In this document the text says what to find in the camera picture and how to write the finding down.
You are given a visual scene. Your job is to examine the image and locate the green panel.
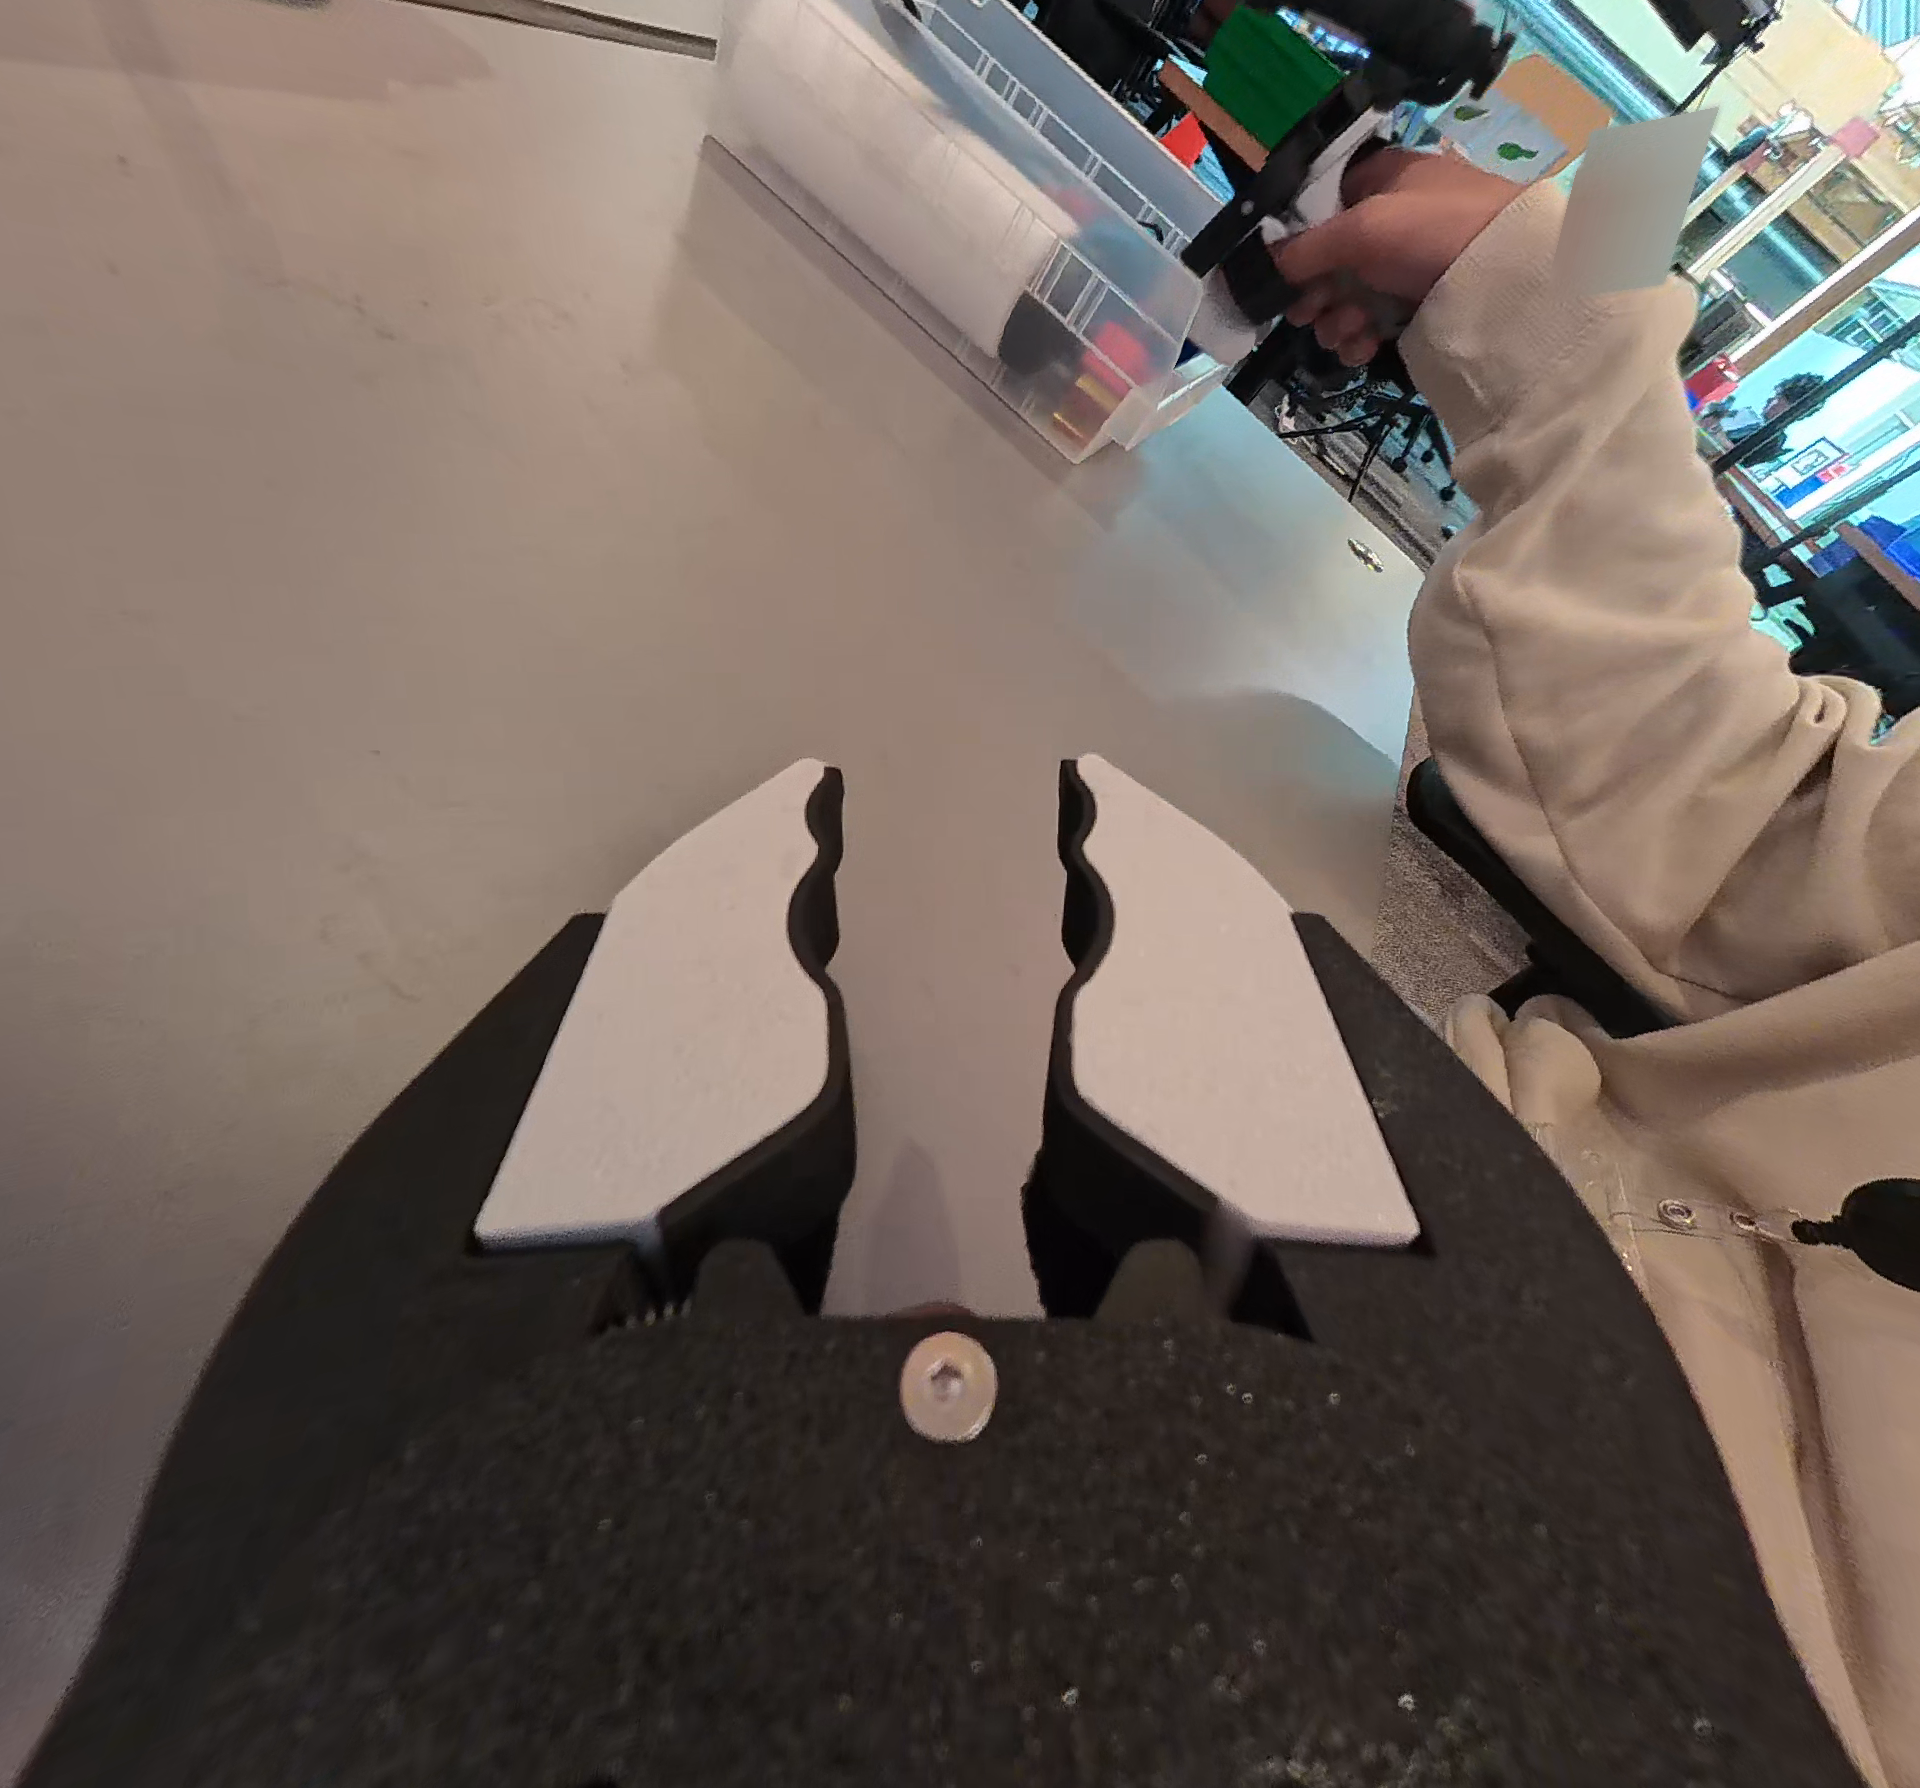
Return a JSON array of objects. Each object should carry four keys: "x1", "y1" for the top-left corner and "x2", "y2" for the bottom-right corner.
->
[{"x1": 1202, "y1": 7, "x2": 1345, "y2": 147}]

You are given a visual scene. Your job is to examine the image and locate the clear plastic container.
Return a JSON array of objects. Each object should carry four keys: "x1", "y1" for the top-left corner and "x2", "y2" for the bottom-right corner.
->
[{"x1": 704, "y1": 0, "x2": 1230, "y2": 469}]

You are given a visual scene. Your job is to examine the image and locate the black toggle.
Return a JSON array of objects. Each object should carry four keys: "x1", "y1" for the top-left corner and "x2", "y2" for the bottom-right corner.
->
[{"x1": 1792, "y1": 1176, "x2": 1920, "y2": 1288}]

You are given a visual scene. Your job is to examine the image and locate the person's right hand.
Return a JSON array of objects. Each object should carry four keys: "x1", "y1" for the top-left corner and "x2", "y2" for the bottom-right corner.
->
[{"x1": 1274, "y1": 144, "x2": 1515, "y2": 367}]

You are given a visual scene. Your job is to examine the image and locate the person's right forearm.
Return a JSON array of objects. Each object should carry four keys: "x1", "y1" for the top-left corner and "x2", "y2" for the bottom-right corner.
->
[{"x1": 1393, "y1": 174, "x2": 1920, "y2": 1025}]

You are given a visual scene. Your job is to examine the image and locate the wooden sign green leaves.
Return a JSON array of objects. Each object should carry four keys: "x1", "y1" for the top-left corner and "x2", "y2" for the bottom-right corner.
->
[{"x1": 1439, "y1": 57, "x2": 1613, "y2": 187}]

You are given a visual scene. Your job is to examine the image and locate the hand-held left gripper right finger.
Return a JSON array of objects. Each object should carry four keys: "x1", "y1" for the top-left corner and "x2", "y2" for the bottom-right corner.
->
[{"x1": 1024, "y1": 753, "x2": 1425, "y2": 1320}]

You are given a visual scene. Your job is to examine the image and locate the white paper towel roll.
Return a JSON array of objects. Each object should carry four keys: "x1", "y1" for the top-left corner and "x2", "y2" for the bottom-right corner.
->
[{"x1": 736, "y1": 0, "x2": 1081, "y2": 367}]

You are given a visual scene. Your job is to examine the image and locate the grey desk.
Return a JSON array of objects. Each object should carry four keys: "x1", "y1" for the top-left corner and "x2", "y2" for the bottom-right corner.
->
[{"x1": 0, "y1": 0, "x2": 1442, "y2": 1744}]

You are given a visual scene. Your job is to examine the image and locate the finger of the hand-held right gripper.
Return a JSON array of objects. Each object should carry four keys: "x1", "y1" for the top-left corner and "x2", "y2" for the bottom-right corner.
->
[
  {"x1": 1180, "y1": 174, "x2": 1294, "y2": 282},
  {"x1": 1197, "y1": 271, "x2": 1281, "y2": 360}
]

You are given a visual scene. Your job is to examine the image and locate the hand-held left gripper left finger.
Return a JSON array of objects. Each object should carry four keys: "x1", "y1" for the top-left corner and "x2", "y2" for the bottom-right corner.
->
[{"x1": 472, "y1": 762, "x2": 859, "y2": 1317}]

